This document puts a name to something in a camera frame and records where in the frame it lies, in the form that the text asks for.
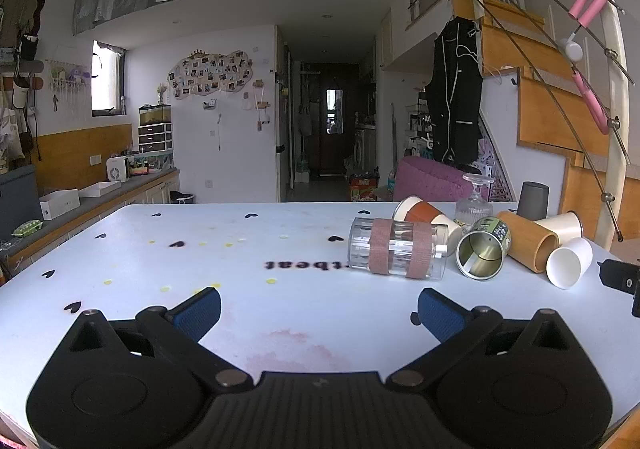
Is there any wooden staircase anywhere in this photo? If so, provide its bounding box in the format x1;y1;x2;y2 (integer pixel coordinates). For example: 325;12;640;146
452;0;640;252

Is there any pink foam exerciser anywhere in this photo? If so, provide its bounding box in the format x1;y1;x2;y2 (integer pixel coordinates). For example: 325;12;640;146
558;0;612;136

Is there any green patterned pouch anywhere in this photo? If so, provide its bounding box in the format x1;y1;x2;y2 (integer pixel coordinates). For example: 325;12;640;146
12;220;44;238

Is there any small drawer organiser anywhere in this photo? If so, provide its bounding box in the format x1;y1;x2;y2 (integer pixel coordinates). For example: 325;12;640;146
137;123;174;154

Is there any pink upholstered chair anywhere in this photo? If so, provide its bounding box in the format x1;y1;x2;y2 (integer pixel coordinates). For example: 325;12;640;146
393;155;489;203

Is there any fish tank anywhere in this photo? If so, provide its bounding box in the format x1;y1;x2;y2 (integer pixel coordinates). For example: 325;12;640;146
138;104;172;126

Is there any orange cardboard tube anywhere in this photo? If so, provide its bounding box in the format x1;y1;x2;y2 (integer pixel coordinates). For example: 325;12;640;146
495;210;560;275

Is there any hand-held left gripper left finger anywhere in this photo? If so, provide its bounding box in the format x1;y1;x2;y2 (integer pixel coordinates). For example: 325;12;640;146
55;288;253;392

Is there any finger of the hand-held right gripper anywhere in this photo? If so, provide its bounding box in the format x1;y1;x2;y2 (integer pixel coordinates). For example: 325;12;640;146
597;259;640;317

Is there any dark wooden door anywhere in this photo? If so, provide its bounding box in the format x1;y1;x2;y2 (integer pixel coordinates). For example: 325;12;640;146
319;63;359;176

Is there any paper cup with brown sleeve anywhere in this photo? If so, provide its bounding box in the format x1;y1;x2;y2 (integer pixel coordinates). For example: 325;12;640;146
392;196;464;257

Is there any hanging tote bag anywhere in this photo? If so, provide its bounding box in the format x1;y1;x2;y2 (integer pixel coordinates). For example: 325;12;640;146
0;108;27;176

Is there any white wall hook rack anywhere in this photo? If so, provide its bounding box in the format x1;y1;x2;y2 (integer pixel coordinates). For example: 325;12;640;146
46;59;92;106

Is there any window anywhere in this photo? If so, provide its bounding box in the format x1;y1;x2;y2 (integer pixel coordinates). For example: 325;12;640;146
91;40;126;118

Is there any cloud-shaped photo board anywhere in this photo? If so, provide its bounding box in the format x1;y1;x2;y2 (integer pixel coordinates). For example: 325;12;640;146
167;49;255;102

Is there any white air purifier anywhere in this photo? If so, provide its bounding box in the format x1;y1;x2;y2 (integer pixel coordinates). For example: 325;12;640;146
106;157;130;182

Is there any side counter cabinet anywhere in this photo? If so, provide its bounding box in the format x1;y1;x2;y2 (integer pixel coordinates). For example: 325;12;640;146
0;167;181;282

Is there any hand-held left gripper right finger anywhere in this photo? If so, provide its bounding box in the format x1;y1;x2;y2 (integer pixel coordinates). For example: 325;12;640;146
385;288;583;392

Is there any grey storage box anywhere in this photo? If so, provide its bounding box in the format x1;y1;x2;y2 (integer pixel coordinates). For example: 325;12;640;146
0;164;41;244

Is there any red printed box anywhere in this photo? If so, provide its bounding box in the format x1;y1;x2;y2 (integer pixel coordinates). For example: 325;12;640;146
348;173;379;202

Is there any clear glass goblet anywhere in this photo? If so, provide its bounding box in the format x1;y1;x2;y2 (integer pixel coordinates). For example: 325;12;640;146
453;173;496;235

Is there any white cardboard box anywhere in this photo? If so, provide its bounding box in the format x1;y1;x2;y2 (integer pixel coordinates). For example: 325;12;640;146
38;188;81;221

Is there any white cup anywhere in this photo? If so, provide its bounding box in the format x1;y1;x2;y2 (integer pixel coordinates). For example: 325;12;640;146
545;237;594;290

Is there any clear cup with brown bands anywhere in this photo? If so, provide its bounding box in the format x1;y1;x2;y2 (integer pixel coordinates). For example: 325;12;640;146
347;216;449;281

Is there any silver refrigerator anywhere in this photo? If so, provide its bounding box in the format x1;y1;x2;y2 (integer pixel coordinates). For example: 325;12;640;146
275;43;292;190

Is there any metal tin cup green label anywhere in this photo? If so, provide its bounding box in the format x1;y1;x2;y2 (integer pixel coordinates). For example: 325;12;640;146
455;216;512;283

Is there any dark grey cup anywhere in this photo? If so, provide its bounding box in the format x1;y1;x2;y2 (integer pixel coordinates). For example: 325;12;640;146
516;181;550;220

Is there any metal stair railing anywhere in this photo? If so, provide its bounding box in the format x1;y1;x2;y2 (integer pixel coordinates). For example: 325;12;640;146
404;0;640;252

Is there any black coat with white trim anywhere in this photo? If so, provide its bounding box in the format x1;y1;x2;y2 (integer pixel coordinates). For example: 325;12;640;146
424;16;485;164

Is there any cream paper cup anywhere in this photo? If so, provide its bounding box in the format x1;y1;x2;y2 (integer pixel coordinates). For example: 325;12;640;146
534;211;584;242

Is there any black hanging bag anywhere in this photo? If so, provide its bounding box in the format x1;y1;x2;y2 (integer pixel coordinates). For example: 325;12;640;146
17;33;40;62

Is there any flat white box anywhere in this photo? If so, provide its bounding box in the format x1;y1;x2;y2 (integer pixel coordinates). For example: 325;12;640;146
78;181;122;198

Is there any washing machine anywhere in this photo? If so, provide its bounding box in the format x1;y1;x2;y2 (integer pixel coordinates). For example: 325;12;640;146
352;126;377;175

